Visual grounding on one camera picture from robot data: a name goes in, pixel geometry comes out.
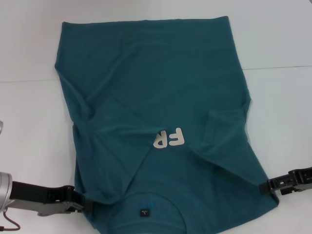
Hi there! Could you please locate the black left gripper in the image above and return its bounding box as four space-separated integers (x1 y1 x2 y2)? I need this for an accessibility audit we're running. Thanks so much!
10 180 95 217

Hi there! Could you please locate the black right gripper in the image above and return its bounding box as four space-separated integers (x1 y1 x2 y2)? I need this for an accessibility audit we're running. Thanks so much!
258 166 312 196

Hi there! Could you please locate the teal blue printed t-shirt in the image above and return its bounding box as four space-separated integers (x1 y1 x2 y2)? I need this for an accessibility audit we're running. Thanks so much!
55 16 280 234

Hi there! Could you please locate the left arm plug with cable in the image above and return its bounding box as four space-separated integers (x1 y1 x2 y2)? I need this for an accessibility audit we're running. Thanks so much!
0 208 20 231

